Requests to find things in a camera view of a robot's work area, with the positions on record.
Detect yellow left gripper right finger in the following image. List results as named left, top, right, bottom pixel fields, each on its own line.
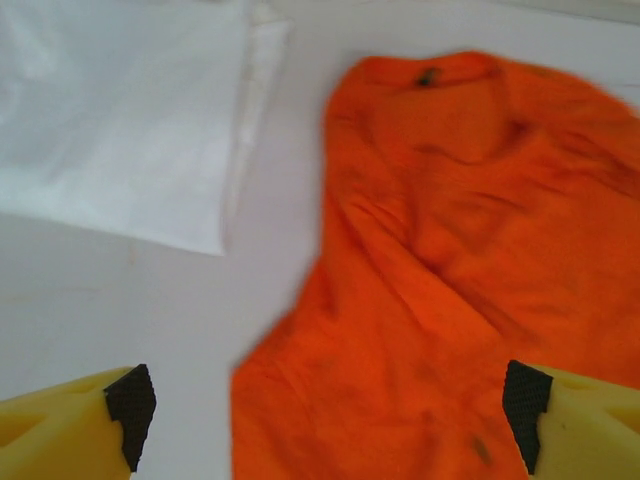
left=502, top=358, right=640, bottom=480

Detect white folded t-shirt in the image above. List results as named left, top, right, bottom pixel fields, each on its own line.
left=0, top=0, right=294, bottom=257

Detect orange t-shirt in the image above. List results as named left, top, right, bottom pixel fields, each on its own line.
left=229, top=48, right=640, bottom=480

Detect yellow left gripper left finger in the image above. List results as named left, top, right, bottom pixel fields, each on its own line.
left=0, top=363, right=157, bottom=480

